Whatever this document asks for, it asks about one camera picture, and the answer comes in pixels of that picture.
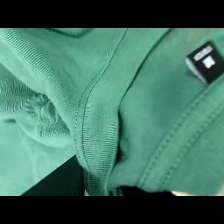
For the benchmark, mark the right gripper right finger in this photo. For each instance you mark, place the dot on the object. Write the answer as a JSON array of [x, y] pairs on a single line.
[[140, 191]]

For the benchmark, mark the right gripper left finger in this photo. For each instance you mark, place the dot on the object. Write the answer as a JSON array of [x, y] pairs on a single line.
[[61, 181]]

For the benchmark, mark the green T-shirt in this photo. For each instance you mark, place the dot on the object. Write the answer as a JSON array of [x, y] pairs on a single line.
[[143, 110]]

